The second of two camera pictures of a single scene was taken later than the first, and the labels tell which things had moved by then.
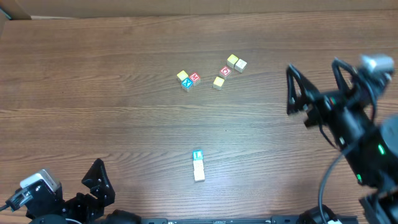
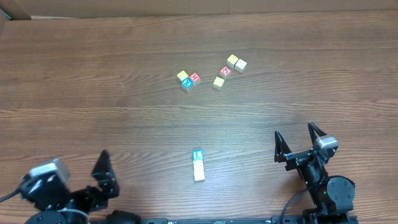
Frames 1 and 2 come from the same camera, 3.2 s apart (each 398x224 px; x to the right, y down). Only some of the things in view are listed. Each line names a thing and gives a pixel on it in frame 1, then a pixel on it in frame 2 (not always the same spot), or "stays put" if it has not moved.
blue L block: [198, 155] stays put
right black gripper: [325, 98] → [300, 157]
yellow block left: [182, 75] stays put
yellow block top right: [231, 60] stays put
